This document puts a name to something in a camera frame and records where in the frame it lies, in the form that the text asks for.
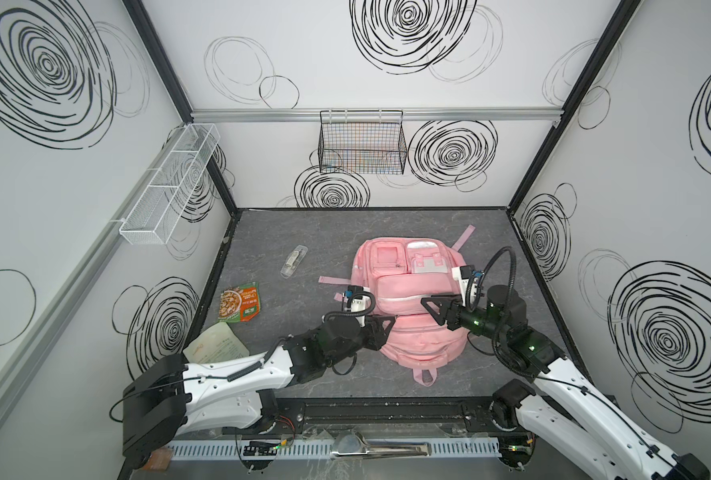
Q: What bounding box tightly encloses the aluminium wall rail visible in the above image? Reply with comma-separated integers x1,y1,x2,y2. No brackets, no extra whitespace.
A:
192,107,563,123

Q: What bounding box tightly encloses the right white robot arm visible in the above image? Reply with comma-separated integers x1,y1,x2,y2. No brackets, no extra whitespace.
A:
421,247,711,479

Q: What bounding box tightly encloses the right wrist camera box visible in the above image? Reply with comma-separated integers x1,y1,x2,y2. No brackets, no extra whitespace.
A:
451,265,483,306

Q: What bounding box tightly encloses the white food pouch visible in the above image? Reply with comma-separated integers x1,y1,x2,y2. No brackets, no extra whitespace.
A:
183,322,250,364

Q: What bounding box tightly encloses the pink student backpack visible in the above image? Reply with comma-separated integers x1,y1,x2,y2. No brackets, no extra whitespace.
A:
319,225,475,387

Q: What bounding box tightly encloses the black corner frame post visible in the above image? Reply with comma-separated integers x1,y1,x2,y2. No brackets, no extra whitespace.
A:
123,0,241,219
507,0,643,216

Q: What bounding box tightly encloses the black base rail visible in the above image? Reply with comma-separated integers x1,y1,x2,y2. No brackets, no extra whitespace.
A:
224,396,525,436

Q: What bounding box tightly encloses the green snack packet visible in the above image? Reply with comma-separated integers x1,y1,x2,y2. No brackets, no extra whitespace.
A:
218,282,262,323

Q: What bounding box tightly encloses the black wire basket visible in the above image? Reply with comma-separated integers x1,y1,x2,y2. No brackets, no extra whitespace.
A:
317,120,409,175

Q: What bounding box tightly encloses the black corner frame post left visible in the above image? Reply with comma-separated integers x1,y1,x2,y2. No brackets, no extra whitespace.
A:
123,0,241,219

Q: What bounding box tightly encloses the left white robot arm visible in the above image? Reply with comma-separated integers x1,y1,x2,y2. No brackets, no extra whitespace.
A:
118,291,395,479

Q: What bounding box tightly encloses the black corner frame post right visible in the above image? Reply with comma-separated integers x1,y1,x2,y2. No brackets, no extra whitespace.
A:
507,0,643,216

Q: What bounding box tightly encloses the white slotted cable duct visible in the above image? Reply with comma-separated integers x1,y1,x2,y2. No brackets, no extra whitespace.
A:
168,437,501,461

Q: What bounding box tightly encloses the clear plastic pencil case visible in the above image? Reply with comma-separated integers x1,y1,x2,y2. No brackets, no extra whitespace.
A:
281,245,309,279

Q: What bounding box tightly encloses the white wire shelf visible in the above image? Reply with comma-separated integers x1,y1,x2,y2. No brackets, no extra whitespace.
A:
120,123,221,246

